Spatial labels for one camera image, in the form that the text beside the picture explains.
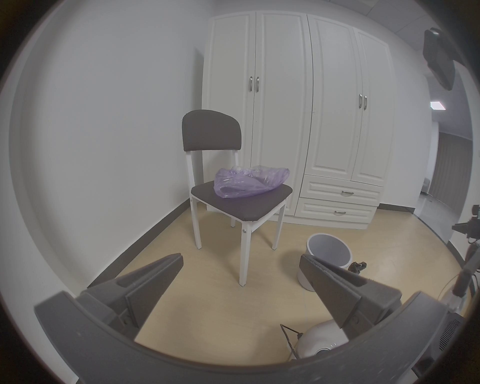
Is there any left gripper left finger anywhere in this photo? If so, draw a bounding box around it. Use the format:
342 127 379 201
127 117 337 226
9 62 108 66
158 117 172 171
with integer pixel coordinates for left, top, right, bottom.
77 253 185 339

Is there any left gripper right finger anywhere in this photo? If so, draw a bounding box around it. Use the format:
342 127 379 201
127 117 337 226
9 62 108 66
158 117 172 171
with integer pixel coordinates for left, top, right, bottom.
299 254 403 341

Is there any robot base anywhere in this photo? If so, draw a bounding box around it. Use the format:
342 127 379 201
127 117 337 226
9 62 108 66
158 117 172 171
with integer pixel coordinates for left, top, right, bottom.
296 292 469 380

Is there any black cable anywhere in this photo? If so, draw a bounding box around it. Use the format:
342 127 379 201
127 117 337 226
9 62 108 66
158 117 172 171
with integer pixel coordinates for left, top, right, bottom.
280 324 301 361

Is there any purple plastic bag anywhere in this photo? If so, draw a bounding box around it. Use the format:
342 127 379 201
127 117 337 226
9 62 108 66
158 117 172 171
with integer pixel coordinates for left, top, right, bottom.
213 165 291 200

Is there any grey and white chair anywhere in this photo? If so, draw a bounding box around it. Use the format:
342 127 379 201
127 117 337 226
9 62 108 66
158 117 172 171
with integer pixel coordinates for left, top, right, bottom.
182 109 293 288

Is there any white wardrobe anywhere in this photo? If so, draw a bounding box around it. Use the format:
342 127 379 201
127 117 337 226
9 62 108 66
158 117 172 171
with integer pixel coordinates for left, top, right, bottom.
201 10 397 230

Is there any white trash bin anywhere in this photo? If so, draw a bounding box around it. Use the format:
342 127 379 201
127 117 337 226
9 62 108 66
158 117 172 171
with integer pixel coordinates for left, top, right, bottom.
296 232 353 292

